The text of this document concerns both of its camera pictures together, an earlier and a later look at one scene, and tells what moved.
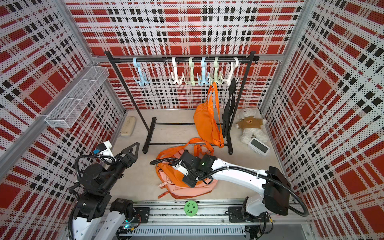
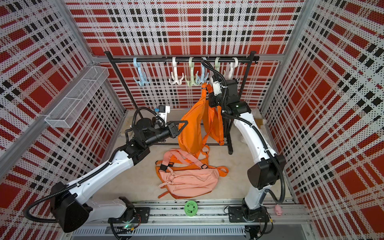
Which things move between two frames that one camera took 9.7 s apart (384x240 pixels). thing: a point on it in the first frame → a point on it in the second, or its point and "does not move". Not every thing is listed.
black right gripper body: x=190 y=179 → x=215 y=101
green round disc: x=191 y=208 does not move
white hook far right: x=233 y=65 does not move
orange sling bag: x=207 y=118 does not move
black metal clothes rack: x=149 y=141 does not move
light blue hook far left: x=144 y=80 does not move
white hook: x=179 y=80 does not move
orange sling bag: x=166 y=159 → x=194 y=126
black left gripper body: x=123 y=164 → x=172 y=130
